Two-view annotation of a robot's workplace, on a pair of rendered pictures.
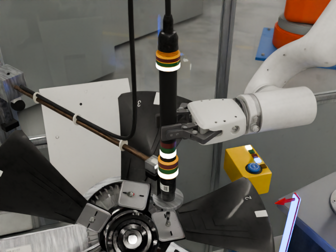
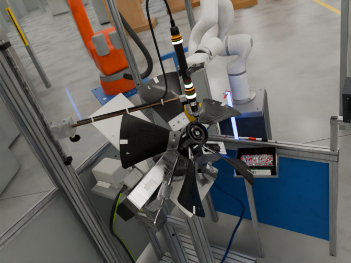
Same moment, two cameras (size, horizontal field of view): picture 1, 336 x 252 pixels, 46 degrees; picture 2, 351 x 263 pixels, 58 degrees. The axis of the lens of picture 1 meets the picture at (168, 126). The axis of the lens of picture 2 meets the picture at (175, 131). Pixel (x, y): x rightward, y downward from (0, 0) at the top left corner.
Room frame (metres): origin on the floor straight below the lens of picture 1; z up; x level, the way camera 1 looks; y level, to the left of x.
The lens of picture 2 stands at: (-0.36, 0.82, 1.97)
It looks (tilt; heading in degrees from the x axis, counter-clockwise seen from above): 31 degrees down; 326
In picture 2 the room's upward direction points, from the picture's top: 17 degrees counter-clockwise
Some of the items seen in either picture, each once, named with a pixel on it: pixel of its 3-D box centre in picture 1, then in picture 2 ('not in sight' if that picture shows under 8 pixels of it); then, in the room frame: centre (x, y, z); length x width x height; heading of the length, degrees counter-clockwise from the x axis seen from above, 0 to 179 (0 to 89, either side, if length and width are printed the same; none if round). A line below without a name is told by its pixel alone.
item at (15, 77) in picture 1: (6, 81); (61, 128); (1.05, 0.48, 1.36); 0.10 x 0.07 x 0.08; 50
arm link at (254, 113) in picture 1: (246, 114); (202, 56); (0.70, -0.16, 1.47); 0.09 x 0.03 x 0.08; 15
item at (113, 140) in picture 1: (76, 120); (127, 111); (0.85, 0.24, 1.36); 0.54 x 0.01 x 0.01; 50
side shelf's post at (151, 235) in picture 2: not in sight; (145, 222); (1.15, 0.26, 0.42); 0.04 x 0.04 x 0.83; 15
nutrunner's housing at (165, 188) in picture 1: (168, 127); (185, 72); (0.65, 0.00, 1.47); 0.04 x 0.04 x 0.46
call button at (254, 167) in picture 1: (253, 167); not in sight; (0.99, -0.28, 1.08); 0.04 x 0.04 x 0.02
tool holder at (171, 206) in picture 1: (164, 182); (191, 103); (0.66, 0.01, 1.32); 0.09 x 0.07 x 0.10; 50
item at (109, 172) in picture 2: not in sight; (109, 174); (1.16, 0.34, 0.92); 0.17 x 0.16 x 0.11; 15
